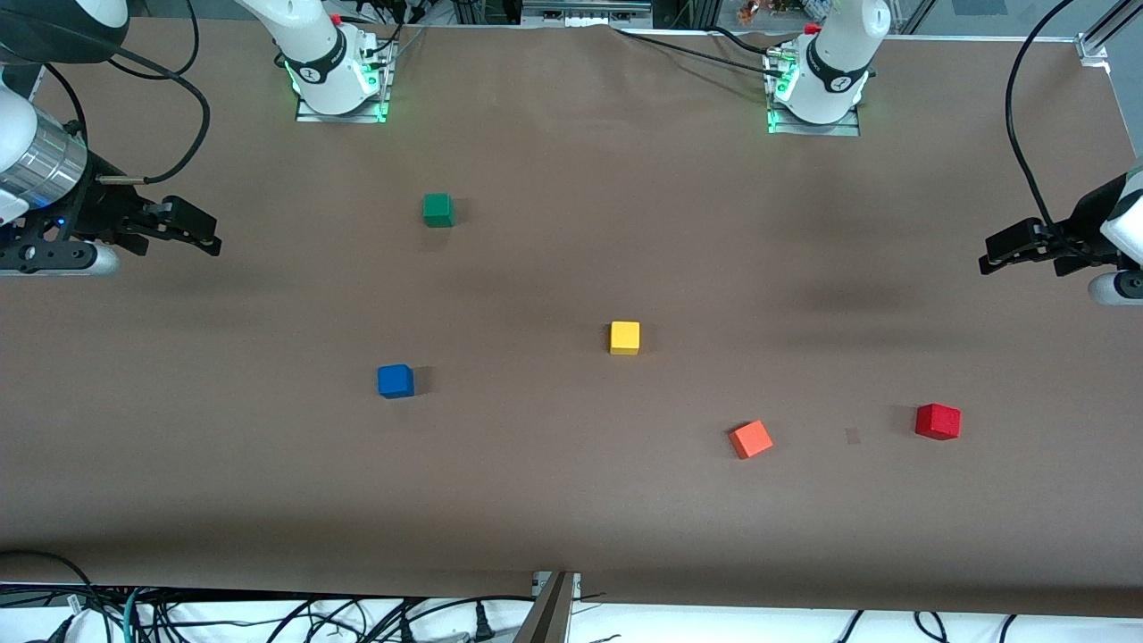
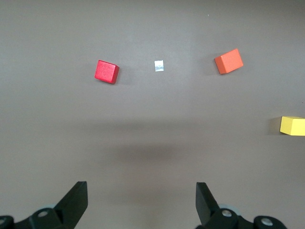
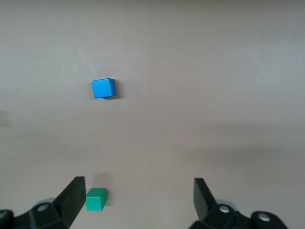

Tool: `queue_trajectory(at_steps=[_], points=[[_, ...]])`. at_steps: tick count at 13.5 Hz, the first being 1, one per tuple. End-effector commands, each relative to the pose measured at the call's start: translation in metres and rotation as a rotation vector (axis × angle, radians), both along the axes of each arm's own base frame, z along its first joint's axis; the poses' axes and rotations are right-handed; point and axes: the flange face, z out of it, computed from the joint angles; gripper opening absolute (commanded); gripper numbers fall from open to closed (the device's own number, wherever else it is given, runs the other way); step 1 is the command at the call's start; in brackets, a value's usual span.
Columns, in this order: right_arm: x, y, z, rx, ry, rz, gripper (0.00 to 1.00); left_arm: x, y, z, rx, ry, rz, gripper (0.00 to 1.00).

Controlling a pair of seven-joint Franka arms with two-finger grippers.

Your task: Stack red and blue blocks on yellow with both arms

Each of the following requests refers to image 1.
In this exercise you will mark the yellow wooden block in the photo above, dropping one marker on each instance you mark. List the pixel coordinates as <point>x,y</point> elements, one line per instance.
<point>625,338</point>

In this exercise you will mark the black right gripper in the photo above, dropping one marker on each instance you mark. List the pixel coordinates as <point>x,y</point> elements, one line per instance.
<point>96,212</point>

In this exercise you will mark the silver power strip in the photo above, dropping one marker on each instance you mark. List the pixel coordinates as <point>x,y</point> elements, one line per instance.
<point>585,9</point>

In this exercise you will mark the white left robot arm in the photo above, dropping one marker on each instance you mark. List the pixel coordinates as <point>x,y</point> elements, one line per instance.
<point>835,62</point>

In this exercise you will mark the red wooden block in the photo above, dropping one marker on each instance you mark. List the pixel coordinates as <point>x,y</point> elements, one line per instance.
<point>938,421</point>

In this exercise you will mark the brown table cover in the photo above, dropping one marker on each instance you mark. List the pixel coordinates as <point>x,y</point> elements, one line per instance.
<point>536,500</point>

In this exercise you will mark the aluminium corner rail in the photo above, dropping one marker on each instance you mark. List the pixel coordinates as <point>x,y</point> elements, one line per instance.
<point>1094,45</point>

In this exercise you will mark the aluminium frame profile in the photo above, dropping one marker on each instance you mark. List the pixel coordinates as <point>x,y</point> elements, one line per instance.
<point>549,616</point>

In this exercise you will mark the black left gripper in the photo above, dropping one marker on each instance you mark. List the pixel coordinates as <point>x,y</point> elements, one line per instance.
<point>1087,222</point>

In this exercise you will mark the green wooden block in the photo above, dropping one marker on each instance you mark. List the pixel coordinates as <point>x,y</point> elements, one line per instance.
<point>438,211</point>

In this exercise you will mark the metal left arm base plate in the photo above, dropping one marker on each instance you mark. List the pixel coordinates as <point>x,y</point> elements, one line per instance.
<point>848,130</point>

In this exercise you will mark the orange wooden block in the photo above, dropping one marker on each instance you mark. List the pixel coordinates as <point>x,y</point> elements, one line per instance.
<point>751,439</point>

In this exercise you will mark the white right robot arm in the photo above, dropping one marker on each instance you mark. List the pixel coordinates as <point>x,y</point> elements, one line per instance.
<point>312,54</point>

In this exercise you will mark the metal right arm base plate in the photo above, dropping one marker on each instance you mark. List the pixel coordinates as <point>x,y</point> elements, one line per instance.
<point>375,114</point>

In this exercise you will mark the blue wooden block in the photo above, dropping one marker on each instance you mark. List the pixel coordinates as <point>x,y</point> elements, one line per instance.
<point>395,381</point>

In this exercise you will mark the black power plug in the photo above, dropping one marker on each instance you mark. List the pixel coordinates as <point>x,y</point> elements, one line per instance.
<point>483,625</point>

